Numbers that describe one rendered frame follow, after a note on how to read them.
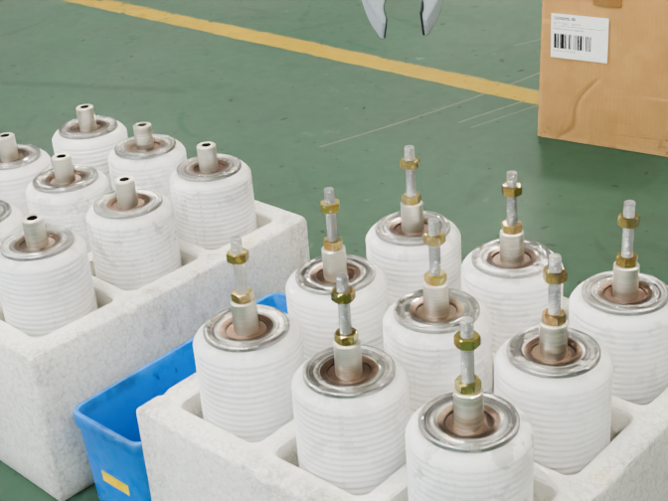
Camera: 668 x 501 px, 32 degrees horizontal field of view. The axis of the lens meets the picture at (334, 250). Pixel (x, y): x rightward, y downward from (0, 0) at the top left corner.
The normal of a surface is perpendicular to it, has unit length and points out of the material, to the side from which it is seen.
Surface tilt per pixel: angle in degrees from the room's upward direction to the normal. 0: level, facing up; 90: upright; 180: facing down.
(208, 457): 90
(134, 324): 90
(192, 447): 90
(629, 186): 0
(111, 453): 92
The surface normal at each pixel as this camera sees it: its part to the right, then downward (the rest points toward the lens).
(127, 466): -0.66, 0.41
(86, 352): 0.73, 0.26
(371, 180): -0.07, -0.89
